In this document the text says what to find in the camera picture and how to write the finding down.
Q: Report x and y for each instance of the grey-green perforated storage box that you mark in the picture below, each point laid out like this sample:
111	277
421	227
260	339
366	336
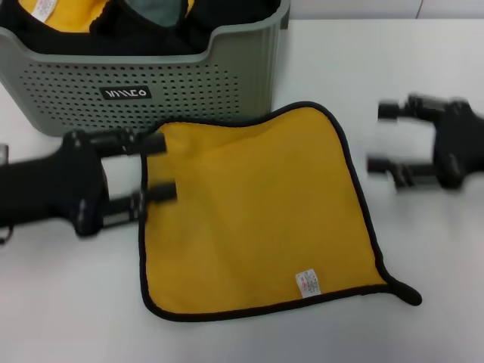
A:
56	94

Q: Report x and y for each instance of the yellow towel with black edge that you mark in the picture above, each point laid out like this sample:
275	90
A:
246	208

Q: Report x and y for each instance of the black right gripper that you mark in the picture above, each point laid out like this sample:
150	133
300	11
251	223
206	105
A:
461	147

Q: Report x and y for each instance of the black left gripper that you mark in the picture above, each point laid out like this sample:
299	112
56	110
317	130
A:
49	185

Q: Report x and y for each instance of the yellow towel with white label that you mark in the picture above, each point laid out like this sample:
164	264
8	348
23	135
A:
72	20

